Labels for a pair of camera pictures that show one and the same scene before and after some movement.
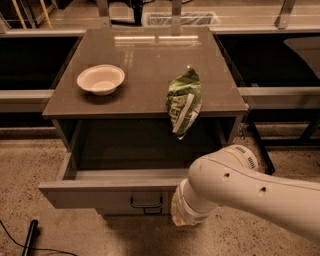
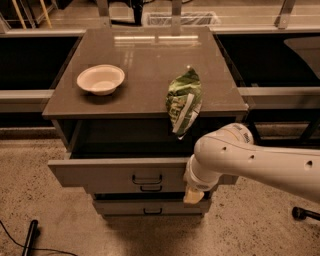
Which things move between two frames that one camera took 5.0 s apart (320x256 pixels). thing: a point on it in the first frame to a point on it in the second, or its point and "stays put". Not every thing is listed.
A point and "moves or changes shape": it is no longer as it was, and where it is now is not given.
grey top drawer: [117, 180] moves or changes shape
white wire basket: [200, 18] stays put
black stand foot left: [30, 240] stays put
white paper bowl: [101, 79] stays put
